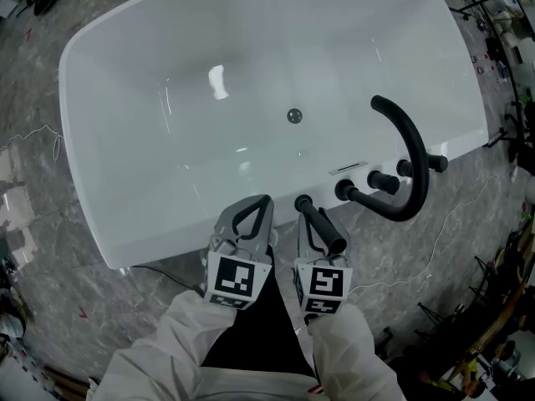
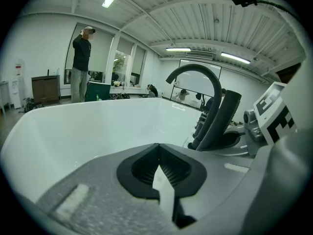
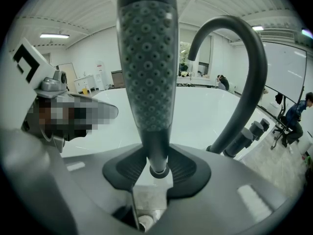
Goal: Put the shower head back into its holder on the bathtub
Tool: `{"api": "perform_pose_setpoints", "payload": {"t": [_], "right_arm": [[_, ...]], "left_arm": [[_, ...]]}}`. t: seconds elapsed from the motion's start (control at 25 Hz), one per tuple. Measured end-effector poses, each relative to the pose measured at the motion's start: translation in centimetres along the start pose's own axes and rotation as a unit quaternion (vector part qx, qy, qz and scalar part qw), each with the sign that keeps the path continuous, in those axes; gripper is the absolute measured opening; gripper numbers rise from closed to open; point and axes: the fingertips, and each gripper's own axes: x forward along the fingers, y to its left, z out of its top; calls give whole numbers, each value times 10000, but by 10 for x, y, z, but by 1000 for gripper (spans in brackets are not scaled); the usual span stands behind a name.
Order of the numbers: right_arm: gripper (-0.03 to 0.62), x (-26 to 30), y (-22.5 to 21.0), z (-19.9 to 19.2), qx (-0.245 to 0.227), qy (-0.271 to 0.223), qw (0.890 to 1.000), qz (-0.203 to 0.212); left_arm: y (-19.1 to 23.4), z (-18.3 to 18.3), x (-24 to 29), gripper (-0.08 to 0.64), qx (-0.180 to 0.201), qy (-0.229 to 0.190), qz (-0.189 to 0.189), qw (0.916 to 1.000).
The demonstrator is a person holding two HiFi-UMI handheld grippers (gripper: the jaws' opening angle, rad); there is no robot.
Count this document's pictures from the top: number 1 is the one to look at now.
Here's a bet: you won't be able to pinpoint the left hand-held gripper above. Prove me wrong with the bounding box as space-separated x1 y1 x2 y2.
203 194 277 311

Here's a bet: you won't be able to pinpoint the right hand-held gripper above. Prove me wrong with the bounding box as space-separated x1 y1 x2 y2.
292 206 354 316

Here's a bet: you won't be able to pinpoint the black handheld shower head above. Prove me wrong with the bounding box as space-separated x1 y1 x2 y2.
299 200 350 257

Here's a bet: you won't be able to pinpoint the person's right forearm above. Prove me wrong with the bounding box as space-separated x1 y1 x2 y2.
307 302 413 401

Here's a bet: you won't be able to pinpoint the person's left forearm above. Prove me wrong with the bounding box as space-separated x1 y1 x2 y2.
89 290 239 401

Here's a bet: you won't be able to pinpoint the white bathtub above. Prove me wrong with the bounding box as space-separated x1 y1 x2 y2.
58 0 490 271

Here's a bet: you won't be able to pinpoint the person's black trousers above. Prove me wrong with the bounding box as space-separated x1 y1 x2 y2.
200 261 318 379

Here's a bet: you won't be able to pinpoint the black curved faucet spout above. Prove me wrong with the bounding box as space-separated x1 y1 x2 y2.
334 94 431 223

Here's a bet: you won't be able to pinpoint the person's white printed jacket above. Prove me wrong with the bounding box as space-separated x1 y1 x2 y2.
191 365 323 401

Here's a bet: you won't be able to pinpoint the long white floor cable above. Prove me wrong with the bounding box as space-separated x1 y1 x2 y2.
349 173 502 296

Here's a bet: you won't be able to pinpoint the white power strip cable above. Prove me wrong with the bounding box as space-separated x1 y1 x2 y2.
0 124 66 160

